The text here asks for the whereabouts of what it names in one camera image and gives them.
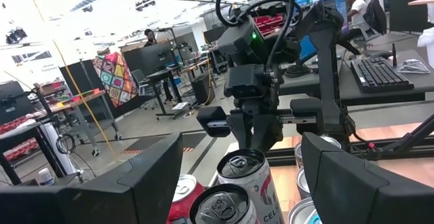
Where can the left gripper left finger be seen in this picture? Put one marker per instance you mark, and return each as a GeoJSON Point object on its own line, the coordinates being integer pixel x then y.
{"type": "Point", "coordinates": [101, 203]}

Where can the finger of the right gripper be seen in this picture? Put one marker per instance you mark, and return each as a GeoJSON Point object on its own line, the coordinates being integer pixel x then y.
{"type": "Point", "coordinates": [245, 132]}
{"type": "Point", "coordinates": [271, 132]}

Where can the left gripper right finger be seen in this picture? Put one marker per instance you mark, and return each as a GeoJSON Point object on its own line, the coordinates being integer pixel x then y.
{"type": "Point", "coordinates": [373, 200]}

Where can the blue silver energy can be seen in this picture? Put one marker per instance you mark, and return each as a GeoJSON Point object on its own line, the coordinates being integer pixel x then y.
{"type": "Point", "coordinates": [301, 214]}
{"type": "Point", "coordinates": [298, 152]}
{"type": "Point", "coordinates": [302, 183]}

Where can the white Celsius can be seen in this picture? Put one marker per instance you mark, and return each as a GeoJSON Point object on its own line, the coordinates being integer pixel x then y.
{"type": "Point", "coordinates": [223, 207]}
{"type": "Point", "coordinates": [257, 183]}

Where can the orange Fanta can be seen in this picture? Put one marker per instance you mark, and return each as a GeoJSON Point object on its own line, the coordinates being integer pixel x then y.
{"type": "Point", "coordinates": [183, 193]}

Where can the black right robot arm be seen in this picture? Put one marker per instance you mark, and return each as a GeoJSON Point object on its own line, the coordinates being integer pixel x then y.
{"type": "Point", "coordinates": [325, 81]}

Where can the black computer tower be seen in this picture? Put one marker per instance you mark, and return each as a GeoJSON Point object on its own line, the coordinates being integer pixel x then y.
{"type": "Point", "coordinates": [203, 88]}

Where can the white bottle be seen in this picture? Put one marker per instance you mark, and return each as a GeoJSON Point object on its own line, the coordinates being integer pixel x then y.
{"type": "Point", "coordinates": [45, 178]}

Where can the black desk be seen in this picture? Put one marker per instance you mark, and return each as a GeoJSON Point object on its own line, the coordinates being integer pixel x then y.
{"type": "Point", "coordinates": [162, 74]}

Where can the black mat with striped edge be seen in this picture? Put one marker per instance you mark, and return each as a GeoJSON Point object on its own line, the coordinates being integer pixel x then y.
{"type": "Point", "coordinates": [146, 144]}

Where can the black diagonal bar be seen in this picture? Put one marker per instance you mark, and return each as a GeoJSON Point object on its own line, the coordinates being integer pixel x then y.
{"type": "Point", "coordinates": [417, 132]}

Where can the black office chair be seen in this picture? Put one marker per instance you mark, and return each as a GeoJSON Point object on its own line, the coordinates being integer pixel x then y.
{"type": "Point", "coordinates": [374, 17]}
{"type": "Point", "coordinates": [139, 78]}

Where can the black monitor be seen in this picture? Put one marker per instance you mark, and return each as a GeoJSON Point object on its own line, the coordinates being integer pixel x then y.
{"type": "Point", "coordinates": [152, 59]}
{"type": "Point", "coordinates": [13, 105]}

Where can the red storage bins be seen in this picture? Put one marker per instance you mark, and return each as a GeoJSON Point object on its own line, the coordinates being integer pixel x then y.
{"type": "Point", "coordinates": [268, 22]}
{"type": "Point", "coordinates": [20, 149]}

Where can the grey desk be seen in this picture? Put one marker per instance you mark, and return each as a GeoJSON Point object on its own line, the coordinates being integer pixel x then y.
{"type": "Point", "coordinates": [383, 98]}

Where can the person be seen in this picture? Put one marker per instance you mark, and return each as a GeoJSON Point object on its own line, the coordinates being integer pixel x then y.
{"type": "Point", "coordinates": [357, 10]}
{"type": "Point", "coordinates": [149, 37]}

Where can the black table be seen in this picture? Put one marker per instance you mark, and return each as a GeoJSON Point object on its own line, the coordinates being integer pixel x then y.
{"type": "Point", "coordinates": [20, 134]}

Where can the wooden workbench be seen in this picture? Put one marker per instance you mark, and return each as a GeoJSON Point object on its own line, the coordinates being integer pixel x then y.
{"type": "Point", "coordinates": [88, 96]}

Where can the colourful patchwork quilt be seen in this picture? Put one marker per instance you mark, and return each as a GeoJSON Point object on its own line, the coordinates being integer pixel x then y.
{"type": "Point", "coordinates": [115, 78]}

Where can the black backlit keyboard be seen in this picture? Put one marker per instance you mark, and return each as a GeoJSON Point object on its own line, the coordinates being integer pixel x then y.
{"type": "Point", "coordinates": [379, 74]}

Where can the yellow pole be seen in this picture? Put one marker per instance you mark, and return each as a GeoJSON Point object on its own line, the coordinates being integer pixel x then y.
{"type": "Point", "coordinates": [75, 81]}

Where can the black partition panel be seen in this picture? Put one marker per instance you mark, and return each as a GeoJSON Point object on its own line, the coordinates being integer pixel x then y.
{"type": "Point", "coordinates": [86, 74]}

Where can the black stylus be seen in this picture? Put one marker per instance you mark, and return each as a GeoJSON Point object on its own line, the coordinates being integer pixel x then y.
{"type": "Point", "coordinates": [394, 56]}

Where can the white bin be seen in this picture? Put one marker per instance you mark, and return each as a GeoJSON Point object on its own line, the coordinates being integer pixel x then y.
{"type": "Point", "coordinates": [427, 47]}

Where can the wooden table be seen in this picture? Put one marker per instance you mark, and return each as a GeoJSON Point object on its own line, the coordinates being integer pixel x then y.
{"type": "Point", "coordinates": [424, 0]}

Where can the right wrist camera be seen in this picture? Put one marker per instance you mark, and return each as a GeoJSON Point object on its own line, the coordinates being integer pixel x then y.
{"type": "Point", "coordinates": [244, 81]}

